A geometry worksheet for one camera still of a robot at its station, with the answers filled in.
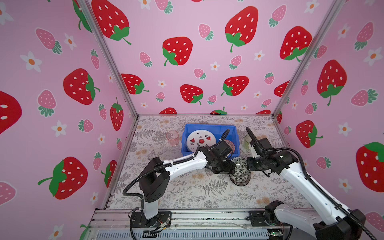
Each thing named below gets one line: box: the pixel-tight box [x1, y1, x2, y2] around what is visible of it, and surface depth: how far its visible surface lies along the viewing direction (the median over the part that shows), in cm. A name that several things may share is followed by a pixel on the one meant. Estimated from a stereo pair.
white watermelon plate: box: [186, 129, 217, 152], surface depth 106 cm
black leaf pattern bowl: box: [229, 156, 252, 187], surface depth 83 cm
